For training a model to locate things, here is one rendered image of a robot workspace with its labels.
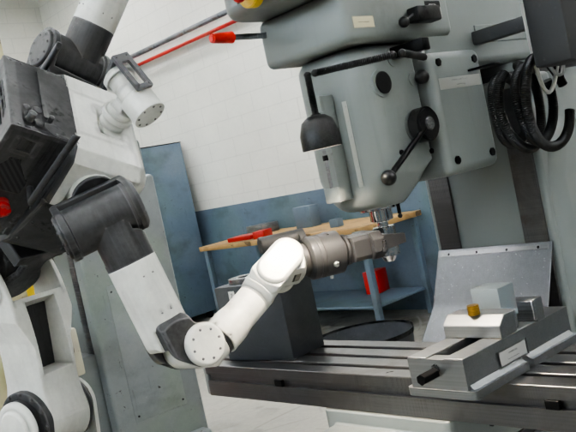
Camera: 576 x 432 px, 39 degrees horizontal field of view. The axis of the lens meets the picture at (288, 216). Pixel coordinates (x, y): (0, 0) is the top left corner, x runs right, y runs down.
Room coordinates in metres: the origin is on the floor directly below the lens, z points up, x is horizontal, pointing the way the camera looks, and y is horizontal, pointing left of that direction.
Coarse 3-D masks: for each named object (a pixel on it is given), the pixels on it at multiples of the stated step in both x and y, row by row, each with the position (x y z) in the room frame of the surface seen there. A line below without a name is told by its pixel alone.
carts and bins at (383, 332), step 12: (360, 324) 3.89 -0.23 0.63; (372, 324) 3.87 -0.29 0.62; (384, 324) 3.85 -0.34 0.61; (396, 324) 3.80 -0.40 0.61; (408, 324) 3.71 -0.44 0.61; (324, 336) 3.82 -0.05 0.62; (336, 336) 3.86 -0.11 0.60; (348, 336) 3.88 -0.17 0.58; (360, 336) 3.88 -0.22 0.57; (372, 336) 3.87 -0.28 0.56; (384, 336) 3.85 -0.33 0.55; (396, 336) 3.46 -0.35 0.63; (408, 336) 3.53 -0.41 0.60
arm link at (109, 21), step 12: (84, 0) 1.70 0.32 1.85; (96, 0) 1.69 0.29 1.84; (108, 0) 1.69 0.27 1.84; (120, 0) 1.71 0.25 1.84; (84, 12) 1.69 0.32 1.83; (96, 12) 1.69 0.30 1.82; (108, 12) 1.70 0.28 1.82; (120, 12) 1.72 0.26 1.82; (96, 24) 1.69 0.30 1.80; (108, 24) 1.70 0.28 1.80
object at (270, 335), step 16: (224, 288) 2.00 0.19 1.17; (240, 288) 1.96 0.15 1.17; (304, 288) 1.94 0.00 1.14; (224, 304) 2.01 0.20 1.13; (272, 304) 1.90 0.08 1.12; (288, 304) 1.89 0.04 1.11; (304, 304) 1.93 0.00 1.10; (272, 320) 1.90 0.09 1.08; (288, 320) 1.88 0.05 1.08; (304, 320) 1.93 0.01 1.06; (256, 336) 1.95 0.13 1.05; (272, 336) 1.91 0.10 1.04; (288, 336) 1.88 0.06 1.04; (304, 336) 1.92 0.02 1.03; (320, 336) 1.96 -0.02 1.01; (240, 352) 1.99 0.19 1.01; (256, 352) 1.95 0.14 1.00; (272, 352) 1.92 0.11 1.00; (288, 352) 1.89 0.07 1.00; (304, 352) 1.91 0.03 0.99
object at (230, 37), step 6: (210, 36) 1.57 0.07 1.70; (216, 36) 1.57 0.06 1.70; (222, 36) 1.58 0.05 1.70; (228, 36) 1.59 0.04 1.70; (234, 36) 1.60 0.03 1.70; (240, 36) 1.62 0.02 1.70; (246, 36) 1.63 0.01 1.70; (252, 36) 1.64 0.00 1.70; (258, 36) 1.65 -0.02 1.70; (264, 36) 1.66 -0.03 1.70; (210, 42) 1.58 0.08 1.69; (216, 42) 1.58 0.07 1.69; (222, 42) 1.59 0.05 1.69; (228, 42) 1.60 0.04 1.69
